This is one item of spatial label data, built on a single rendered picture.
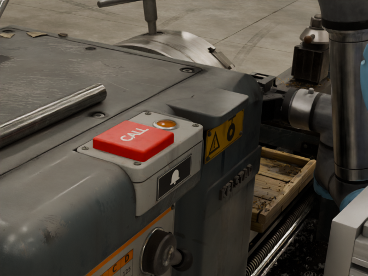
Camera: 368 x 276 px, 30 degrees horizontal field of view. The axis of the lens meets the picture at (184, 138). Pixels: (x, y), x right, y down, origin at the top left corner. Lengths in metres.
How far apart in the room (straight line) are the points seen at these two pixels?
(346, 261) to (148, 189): 0.32
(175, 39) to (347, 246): 0.47
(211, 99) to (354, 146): 0.39
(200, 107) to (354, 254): 0.27
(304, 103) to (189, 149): 0.60
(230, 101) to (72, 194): 0.29
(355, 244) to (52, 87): 0.41
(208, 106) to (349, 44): 0.35
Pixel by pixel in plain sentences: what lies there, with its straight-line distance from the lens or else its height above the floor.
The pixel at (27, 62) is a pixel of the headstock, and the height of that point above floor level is 1.26.
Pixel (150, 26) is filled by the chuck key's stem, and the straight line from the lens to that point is 1.18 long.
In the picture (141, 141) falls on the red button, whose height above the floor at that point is 1.27.
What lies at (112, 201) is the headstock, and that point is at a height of 1.24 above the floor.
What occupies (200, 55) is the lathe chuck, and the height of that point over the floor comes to 1.22.
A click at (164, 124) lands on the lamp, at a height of 1.26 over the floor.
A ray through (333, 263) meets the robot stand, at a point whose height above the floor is 1.06.
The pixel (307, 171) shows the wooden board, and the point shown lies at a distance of 1.50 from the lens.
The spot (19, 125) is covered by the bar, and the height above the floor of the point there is 1.27.
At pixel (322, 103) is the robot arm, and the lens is 1.29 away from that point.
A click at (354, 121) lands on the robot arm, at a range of 1.14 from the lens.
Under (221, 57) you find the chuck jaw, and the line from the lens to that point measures 1.18.
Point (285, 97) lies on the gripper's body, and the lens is 1.31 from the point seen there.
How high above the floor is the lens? 1.53
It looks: 23 degrees down
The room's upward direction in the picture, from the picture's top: 3 degrees clockwise
